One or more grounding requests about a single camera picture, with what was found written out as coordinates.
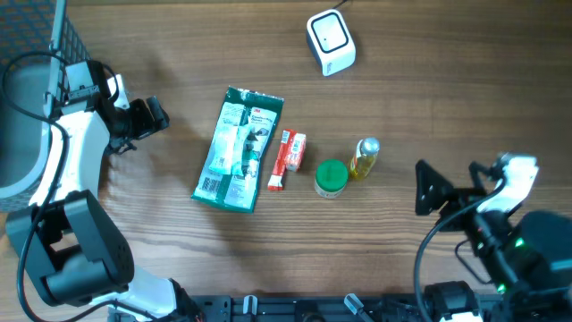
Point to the white barcode scanner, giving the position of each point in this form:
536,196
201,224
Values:
330,42

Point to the green lid jar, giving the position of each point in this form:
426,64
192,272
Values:
331,178

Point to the red tissue pack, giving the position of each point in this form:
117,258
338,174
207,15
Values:
296,149

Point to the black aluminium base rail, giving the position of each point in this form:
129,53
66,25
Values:
385,308

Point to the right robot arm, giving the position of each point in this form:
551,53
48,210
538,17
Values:
528,263

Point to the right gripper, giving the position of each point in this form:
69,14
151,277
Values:
439,191

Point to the red white snack packet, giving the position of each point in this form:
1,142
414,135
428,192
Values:
275,181

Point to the grey plastic mesh basket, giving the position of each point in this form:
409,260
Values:
38,84

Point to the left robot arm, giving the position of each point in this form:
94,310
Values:
68,246

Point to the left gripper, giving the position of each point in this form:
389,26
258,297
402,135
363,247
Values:
145,124

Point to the green foil packet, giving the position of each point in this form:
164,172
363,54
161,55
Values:
246,123

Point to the yellow oil bottle silver cap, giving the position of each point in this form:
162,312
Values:
364,158

